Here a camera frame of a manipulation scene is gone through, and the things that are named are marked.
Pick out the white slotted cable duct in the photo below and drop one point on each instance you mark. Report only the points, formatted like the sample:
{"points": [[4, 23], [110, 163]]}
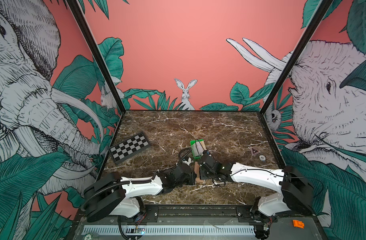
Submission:
{"points": [[164, 230]]}

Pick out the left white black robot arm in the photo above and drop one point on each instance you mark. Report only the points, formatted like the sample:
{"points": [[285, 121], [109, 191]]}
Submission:
{"points": [[121, 196]]}

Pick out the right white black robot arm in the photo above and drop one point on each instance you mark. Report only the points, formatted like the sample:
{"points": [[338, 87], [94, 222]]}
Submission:
{"points": [[293, 192]]}

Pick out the tan leather card holder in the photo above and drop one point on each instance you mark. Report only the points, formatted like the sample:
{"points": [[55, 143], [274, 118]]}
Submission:
{"points": [[197, 172]]}

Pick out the right black frame post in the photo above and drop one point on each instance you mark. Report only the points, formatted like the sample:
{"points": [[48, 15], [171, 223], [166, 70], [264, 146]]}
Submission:
{"points": [[316, 19]]}

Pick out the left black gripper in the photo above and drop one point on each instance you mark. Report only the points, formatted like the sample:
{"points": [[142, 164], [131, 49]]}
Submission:
{"points": [[192, 178]]}

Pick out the orange connector block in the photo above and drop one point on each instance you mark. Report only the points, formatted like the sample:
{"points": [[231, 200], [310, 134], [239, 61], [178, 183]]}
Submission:
{"points": [[298, 224]]}

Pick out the black frame post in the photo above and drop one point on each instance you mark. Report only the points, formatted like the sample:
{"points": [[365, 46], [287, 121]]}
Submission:
{"points": [[88, 36], [316, 19]]}

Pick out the green plastic card tray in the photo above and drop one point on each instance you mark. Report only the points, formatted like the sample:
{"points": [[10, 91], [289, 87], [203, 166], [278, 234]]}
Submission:
{"points": [[195, 157]]}

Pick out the black mounting rail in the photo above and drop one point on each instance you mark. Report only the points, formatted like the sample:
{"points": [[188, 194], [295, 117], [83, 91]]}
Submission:
{"points": [[151, 213]]}

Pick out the left black frame post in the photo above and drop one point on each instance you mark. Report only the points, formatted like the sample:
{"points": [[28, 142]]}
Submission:
{"points": [[88, 36]]}

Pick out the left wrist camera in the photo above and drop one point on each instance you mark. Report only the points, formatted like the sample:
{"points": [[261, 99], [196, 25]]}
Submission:
{"points": [[188, 162]]}

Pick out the black white checkerboard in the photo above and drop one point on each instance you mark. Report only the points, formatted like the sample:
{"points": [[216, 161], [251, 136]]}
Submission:
{"points": [[129, 147]]}

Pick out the triangle marker sticker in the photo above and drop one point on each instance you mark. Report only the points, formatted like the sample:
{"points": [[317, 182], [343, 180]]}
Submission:
{"points": [[254, 151]]}

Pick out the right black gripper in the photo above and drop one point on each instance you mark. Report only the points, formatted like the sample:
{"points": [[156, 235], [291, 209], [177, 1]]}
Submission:
{"points": [[202, 176]]}

